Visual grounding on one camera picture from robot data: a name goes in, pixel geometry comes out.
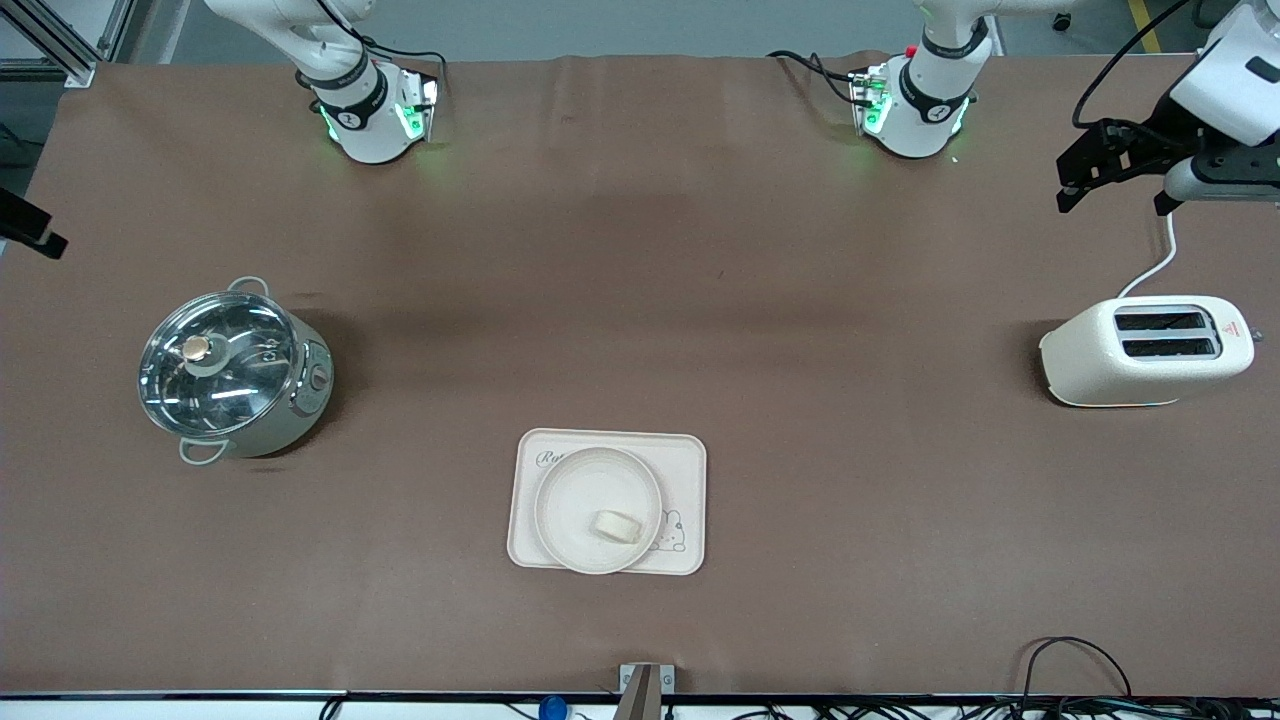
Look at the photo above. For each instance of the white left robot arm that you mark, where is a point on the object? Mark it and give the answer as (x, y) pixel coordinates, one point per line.
(935, 100)

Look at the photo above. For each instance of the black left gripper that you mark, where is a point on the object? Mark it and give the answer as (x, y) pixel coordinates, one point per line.
(1146, 147)

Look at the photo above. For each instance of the small pale bun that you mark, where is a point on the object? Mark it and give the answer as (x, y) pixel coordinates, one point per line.
(616, 527)

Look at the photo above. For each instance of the cream rabbit print tray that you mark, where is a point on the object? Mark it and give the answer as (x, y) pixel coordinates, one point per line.
(685, 470)

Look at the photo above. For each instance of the cream two-slot toaster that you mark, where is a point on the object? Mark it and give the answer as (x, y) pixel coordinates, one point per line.
(1130, 375)

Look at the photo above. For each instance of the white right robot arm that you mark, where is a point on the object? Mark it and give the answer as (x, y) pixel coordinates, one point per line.
(350, 100)

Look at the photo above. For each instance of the pale green electric pot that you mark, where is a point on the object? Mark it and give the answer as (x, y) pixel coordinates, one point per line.
(305, 400)

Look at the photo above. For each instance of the brown table cover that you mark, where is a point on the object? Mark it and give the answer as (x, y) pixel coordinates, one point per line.
(800, 250)

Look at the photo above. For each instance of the round cream plate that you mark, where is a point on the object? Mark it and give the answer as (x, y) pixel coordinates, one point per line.
(585, 490)

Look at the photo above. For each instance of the glass pot lid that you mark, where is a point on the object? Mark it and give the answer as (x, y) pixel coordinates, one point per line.
(225, 365)

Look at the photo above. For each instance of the blue round cap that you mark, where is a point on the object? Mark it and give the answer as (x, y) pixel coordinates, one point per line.
(552, 710)

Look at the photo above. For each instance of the aluminium frame profile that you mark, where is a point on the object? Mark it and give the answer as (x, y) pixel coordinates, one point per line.
(60, 45)

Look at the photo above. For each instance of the grey metal camera bracket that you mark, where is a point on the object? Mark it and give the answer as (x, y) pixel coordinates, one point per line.
(646, 690)

